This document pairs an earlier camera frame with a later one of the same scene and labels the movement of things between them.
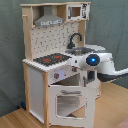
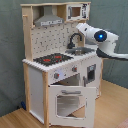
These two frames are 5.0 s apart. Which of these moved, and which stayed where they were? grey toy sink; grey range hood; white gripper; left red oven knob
Moved: white gripper
Stayed: grey toy sink; left red oven knob; grey range hood
